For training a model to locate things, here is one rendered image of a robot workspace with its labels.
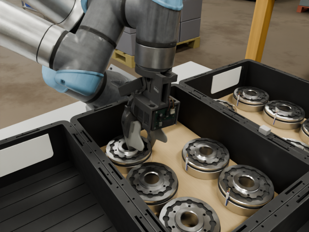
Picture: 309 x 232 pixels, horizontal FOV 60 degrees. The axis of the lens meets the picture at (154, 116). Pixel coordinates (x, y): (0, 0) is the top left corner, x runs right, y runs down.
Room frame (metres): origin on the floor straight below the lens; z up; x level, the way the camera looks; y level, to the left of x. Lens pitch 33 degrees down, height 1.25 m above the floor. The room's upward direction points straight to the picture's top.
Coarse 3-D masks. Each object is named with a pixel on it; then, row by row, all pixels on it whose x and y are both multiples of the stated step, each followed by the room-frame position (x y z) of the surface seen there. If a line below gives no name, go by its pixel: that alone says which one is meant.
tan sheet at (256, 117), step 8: (224, 96) 0.75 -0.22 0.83; (232, 96) 0.75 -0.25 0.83; (240, 112) 0.65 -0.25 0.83; (248, 112) 0.65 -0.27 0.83; (256, 112) 0.65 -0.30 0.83; (256, 120) 0.61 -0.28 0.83; (304, 120) 0.61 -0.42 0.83; (272, 128) 0.57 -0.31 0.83; (280, 136) 0.54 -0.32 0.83; (288, 136) 0.54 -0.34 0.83; (296, 136) 0.54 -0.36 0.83
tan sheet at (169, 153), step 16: (176, 128) 0.57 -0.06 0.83; (160, 144) 0.51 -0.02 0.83; (176, 144) 0.51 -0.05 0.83; (160, 160) 0.45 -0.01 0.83; (176, 160) 0.45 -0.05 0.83; (192, 176) 0.40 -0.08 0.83; (192, 192) 0.36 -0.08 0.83; (208, 192) 0.36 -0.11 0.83; (224, 208) 0.32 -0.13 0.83; (224, 224) 0.29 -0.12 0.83
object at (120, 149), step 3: (123, 141) 0.47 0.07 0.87; (120, 144) 0.46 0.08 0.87; (123, 144) 0.47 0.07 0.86; (120, 147) 0.45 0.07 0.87; (120, 150) 0.44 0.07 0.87; (123, 150) 0.44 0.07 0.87; (126, 150) 0.44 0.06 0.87; (129, 150) 0.44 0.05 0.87; (132, 150) 0.44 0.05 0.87; (135, 150) 0.44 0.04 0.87; (123, 153) 0.44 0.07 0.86; (126, 153) 0.44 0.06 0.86; (129, 153) 0.44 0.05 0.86; (132, 153) 0.44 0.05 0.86
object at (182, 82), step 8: (232, 64) 0.77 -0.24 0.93; (240, 64) 0.78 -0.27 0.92; (256, 64) 0.78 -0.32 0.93; (264, 64) 0.77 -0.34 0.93; (208, 72) 0.71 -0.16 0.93; (216, 72) 0.72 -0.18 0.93; (280, 72) 0.71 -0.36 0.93; (184, 80) 0.66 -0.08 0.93; (192, 80) 0.67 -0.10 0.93; (296, 80) 0.67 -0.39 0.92; (304, 80) 0.66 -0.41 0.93; (192, 88) 0.61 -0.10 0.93; (200, 96) 0.57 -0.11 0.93; (216, 104) 0.53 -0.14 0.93; (232, 112) 0.50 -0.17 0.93; (248, 120) 0.47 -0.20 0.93; (256, 128) 0.44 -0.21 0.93; (272, 136) 0.41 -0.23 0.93; (288, 144) 0.39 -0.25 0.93; (304, 152) 0.36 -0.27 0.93
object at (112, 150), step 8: (120, 136) 0.50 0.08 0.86; (112, 144) 0.47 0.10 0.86; (144, 144) 0.48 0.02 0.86; (112, 152) 0.45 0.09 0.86; (136, 152) 0.44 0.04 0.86; (144, 152) 0.45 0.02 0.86; (112, 160) 0.42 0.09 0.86; (120, 160) 0.42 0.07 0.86; (128, 160) 0.42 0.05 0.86; (136, 160) 0.42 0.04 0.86
